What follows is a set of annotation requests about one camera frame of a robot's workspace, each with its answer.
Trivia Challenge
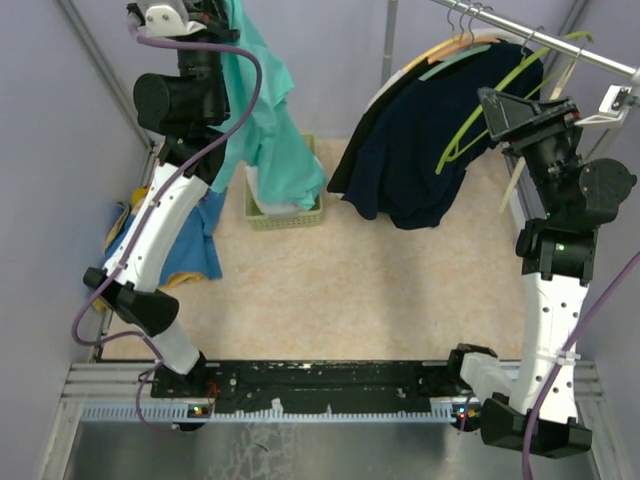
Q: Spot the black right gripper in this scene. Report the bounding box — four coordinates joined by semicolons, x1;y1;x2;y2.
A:
478;87;583;217

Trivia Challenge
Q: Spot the cream hanger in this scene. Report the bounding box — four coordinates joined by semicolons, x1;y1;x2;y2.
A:
498;59;581;216

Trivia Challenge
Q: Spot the teal t-shirt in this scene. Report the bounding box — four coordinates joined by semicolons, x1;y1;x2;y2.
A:
211;1;300;193

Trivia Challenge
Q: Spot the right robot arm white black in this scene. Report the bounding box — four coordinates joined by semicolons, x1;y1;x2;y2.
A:
446;85;638;459

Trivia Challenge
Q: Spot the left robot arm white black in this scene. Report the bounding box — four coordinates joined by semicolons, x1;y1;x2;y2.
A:
83;49;230;397

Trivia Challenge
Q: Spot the mint green hanger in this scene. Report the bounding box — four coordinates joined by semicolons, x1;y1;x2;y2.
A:
424;28;499;68

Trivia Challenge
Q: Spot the dark navy t-shirt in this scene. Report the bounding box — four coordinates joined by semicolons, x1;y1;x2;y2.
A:
340;41;544;230

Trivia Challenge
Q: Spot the yellow hanger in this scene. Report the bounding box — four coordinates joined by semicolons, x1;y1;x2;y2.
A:
398;9;465;73

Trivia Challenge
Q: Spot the orange hanger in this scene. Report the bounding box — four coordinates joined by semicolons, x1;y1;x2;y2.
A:
424;2;501;65

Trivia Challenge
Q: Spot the black t-shirt white trim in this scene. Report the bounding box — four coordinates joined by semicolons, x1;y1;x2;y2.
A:
327;61;435;197

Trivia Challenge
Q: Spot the blue Pikachu t-shirt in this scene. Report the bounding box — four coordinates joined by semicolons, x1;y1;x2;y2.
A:
104;186;226;288

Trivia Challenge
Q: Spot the metal clothes rack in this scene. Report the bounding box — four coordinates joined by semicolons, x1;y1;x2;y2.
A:
379;0;640;166

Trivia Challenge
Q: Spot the light green plastic basket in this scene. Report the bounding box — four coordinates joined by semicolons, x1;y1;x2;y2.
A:
244;130;327;220

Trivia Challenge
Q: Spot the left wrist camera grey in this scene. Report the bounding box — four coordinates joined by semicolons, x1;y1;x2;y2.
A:
126;0;207;38

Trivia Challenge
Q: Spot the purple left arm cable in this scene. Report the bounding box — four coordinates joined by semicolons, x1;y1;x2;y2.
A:
71;19;264;435

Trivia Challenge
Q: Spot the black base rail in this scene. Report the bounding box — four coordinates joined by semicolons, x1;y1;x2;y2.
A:
150;360;480;432

